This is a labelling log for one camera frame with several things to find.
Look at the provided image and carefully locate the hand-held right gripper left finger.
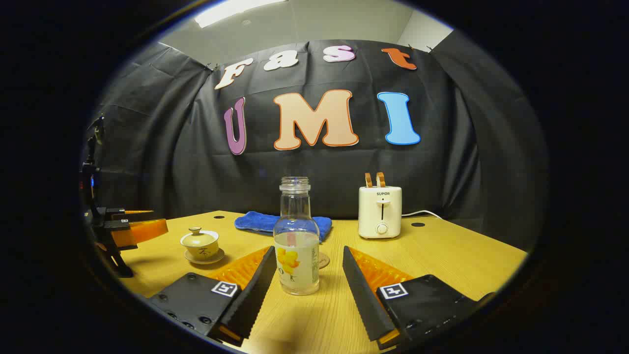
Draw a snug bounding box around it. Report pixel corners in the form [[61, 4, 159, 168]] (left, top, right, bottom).
[[147, 246, 277, 347]]

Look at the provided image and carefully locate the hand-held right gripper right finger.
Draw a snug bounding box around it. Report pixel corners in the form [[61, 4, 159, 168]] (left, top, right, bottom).
[[343, 246, 496, 351]]

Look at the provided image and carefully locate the cream ceramic teacup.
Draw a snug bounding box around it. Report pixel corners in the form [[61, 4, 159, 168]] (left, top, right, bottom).
[[182, 240, 219, 261]]

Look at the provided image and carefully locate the clear glass water bottle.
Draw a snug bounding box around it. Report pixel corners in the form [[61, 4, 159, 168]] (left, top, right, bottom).
[[273, 177, 321, 295]]

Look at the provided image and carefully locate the cream ceramic saucer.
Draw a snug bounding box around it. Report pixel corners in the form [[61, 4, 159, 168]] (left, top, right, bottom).
[[184, 247, 226, 265]]

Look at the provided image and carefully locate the blue towel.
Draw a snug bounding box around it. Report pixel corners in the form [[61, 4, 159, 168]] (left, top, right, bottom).
[[234, 211, 333, 242]]

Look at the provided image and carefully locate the black backdrop cloth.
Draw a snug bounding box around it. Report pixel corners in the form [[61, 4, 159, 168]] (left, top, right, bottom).
[[86, 29, 548, 251]]

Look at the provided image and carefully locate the white toaster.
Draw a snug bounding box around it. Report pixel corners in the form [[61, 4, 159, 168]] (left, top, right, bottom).
[[358, 186, 402, 239]]

